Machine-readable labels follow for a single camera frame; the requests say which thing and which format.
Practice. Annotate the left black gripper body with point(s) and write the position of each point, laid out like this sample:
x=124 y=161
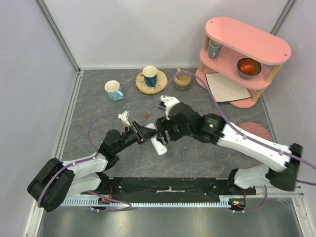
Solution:
x=134 y=128

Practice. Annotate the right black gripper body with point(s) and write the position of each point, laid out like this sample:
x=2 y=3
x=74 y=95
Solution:
x=163 y=129

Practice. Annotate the white remote control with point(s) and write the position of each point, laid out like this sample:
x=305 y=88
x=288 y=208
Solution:
x=158 y=146

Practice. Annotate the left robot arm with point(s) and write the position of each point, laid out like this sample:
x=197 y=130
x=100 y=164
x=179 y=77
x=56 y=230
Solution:
x=59 y=180

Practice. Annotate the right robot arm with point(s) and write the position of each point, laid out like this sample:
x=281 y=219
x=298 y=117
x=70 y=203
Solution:
x=277 y=169

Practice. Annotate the beige floral plate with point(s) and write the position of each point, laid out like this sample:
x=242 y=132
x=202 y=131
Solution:
x=161 y=83

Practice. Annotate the light blue mug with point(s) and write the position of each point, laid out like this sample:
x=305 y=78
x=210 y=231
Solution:
x=113 y=90

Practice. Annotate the beige ceramic mug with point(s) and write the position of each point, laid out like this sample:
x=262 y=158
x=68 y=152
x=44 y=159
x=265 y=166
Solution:
x=182 y=80

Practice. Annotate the dark blue mug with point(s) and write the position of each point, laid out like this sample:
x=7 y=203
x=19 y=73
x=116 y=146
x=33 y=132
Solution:
x=150 y=74

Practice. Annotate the white square board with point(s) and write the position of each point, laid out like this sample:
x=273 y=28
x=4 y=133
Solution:
x=225 y=89

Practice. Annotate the grey-blue mug on shelf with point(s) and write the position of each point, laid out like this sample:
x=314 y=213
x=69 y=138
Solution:
x=213 y=49

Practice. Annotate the pink dotted plate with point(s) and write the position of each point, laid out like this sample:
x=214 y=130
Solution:
x=256 y=129

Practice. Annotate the orange cup in bowl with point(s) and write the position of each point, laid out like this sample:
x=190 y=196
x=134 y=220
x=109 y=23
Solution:
x=246 y=66

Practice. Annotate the grey patterned bowl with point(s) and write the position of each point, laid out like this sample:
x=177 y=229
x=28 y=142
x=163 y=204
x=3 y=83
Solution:
x=257 y=67

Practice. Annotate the pink three-tier shelf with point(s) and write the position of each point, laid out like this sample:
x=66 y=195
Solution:
x=240 y=40

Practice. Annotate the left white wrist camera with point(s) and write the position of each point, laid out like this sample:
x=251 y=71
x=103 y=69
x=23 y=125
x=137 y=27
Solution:
x=124 y=118

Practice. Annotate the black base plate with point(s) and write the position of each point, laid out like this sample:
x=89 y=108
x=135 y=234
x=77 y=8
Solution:
x=134 y=189

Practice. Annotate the grey cable duct rail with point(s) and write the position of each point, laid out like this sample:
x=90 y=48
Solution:
x=97 y=202

